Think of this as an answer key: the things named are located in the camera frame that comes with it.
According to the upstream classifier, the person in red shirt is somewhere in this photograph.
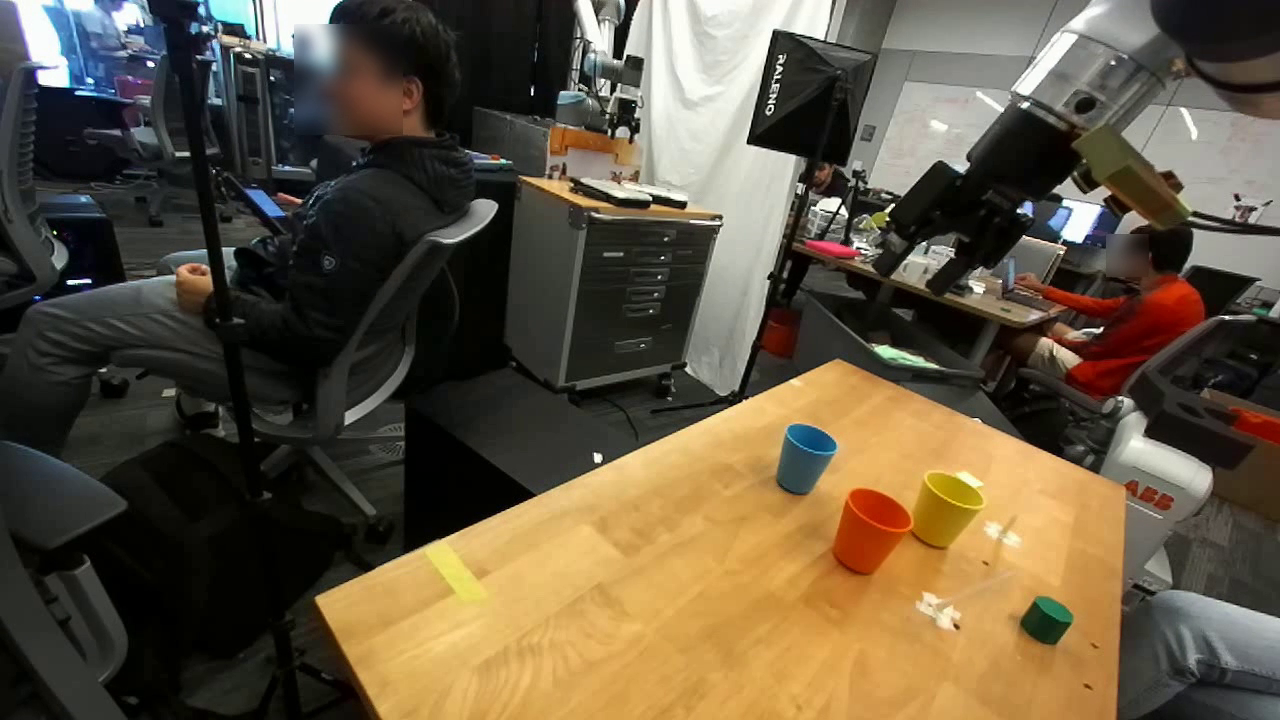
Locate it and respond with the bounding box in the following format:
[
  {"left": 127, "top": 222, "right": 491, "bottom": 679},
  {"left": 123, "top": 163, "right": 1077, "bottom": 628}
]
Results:
[{"left": 1012, "top": 216, "right": 1212, "bottom": 404}]

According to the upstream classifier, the person in black hoodie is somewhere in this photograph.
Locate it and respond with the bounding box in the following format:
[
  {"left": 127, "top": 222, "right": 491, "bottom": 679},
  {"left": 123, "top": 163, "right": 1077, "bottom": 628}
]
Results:
[{"left": 0, "top": 0, "right": 479, "bottom": 457}]

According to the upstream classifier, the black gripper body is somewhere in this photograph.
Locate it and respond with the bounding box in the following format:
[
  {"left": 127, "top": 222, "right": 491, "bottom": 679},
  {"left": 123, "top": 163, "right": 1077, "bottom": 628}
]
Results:
[{"left": 962, "top": 100, "right": 1088, "bottom": 239}]

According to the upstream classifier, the grey mesh office chair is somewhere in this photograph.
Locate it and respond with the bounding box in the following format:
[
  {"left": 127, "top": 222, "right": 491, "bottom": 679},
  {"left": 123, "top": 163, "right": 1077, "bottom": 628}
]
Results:
[{"left": 112, "top": 197, "right": 502, "bottom": 526}]

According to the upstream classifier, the white curtain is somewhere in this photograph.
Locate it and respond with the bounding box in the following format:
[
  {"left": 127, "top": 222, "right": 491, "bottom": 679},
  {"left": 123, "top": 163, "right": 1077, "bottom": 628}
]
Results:
[{"left": 622, "top": 0, "right": 834, "bottom": 402}]

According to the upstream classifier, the black softbox light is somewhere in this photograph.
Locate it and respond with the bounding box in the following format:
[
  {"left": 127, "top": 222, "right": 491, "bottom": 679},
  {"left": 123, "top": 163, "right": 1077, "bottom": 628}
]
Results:
[{"left": 745, "top": 27, "right": 880, "bottom": 173}]

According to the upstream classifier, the cluttered wooden desk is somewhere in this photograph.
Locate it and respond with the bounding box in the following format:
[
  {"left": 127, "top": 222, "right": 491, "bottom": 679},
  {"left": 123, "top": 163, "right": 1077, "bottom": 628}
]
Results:
[{"left": 792, "top": 237, "right": 1056, "bottom": 371}]

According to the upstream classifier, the black tripod stand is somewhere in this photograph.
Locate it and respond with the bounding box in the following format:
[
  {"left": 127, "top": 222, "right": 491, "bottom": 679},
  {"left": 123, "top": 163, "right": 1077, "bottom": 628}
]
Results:
[{"left": 144, "top": 0, "right": 306, "bottom": 720}]

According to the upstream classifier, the yellow plastic cup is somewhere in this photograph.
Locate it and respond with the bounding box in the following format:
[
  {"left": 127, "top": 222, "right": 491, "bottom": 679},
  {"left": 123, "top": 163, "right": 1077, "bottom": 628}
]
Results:
[{"left": 909, "top": 463, "right": 991, "bottom": 551}]

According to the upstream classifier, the grey drawer cabinet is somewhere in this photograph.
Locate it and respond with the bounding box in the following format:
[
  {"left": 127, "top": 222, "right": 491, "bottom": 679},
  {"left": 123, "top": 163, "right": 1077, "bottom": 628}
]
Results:
[{"left": 499, "top": 173, "right": 727, "bottom": 396}]

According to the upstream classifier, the clear plastic jack piece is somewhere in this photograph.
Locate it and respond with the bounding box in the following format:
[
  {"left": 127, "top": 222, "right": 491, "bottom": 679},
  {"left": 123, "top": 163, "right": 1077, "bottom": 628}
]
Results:
[
  {"left": 911, "top": 590, "right": 967, "bottom": 637},
  {"left": 980, "top": 513, "right": 1027, "bottom": 566}
]

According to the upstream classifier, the blue plastic cup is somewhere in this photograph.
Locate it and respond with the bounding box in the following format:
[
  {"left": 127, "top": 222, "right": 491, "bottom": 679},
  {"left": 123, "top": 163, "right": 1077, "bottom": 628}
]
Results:
[{"left": 772, "top": 421, "right": 843, "bottom": 502}]

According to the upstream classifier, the black light stand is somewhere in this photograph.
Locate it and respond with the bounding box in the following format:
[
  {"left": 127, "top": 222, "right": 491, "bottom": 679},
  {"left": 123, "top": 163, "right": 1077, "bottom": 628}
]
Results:
[{"left": 730, "top": 156, "right": 818, "bottom": 404}]

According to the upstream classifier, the grey high-back office chair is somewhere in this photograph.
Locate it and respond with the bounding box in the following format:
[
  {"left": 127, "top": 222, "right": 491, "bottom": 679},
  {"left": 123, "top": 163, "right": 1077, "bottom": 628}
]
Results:
[{"left": 0, "top": 435, "right": 132, "bottom": 720}]

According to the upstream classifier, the orange cardboard box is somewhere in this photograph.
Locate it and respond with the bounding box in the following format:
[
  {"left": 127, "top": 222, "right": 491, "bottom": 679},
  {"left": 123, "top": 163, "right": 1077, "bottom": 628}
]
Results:
[{"left": 541, "top": 121, "right": 642, "bottom": 186}]

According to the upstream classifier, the person in blue jeans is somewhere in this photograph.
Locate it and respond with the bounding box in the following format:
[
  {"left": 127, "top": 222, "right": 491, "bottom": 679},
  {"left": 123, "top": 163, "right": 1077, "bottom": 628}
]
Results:
[{"left": 1115, "top": 590, "right": 1280, "bottom": 720}]

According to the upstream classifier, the green cylinder block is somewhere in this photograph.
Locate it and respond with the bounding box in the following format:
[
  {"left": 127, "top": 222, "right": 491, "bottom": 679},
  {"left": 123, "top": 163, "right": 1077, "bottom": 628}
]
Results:
[{"left": 1017, "top": 594, "right": 1077, "bottom": 650}]

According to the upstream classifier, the red bucket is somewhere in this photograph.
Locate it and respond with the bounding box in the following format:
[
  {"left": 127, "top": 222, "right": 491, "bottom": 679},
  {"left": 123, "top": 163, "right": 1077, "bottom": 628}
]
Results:
[{"left": 757, "top": 302, "right": 806, "bottom": 366}]

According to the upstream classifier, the black covered table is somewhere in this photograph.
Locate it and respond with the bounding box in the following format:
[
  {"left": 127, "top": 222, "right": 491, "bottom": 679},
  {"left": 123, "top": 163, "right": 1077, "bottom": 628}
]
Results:
[{"left": 400, "top": 359, "right": 730, "bottom": 551}]

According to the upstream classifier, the white ABB robot base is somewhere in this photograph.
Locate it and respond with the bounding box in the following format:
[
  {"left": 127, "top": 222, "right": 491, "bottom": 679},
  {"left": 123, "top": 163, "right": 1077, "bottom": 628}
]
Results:
[{"left": 1090, "top": 396, "right": 1219, "bottom": 594}]

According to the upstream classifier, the orange plastic cup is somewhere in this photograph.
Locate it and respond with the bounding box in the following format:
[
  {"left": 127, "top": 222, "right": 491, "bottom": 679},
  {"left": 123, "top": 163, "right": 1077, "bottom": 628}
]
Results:
[{"left": 833, "top": 483, "right": 917, "bottom": 582}]

